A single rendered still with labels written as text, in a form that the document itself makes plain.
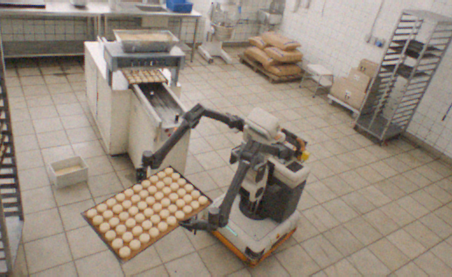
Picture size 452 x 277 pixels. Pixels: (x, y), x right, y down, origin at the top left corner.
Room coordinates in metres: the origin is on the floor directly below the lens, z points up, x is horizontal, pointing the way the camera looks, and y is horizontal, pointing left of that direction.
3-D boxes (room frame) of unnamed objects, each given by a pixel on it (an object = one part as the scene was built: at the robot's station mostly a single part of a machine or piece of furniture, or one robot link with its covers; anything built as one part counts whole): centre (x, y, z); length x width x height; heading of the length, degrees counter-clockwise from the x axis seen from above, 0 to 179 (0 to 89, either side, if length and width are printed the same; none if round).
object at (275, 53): (6.40, -0.88, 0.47); 0.72 x 0.42 x 0.17; 133
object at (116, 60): (3.26, 0.87, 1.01); 0.72 x 0.33 x 0.34; 125
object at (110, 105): (3.65, 1.14, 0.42); 1.28 x 0.72 x 0.84; 35
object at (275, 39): (6.60, -0.77, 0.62); 0.72 x 0.42 x 0.17; 44
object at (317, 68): (5.99, -1.55, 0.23); 0.45 x 0.45 x 0.46; 30
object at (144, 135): (2.84, 0.58, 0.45); 0.70 x 0.34 x 0.90; 35
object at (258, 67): (6.63, -0.72, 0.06); 1.20 x 0.80 x 0.11; 40
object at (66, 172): (2.56, 1.33, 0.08); 0.30 x 0.22 x 0.16; 135
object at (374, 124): (4.83, -2.34, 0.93); 0.64 x 0.51 x 1.78; 131
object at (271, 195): (2.19, -0.38, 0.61); 0.28 x 0.27 x 0.25; 52
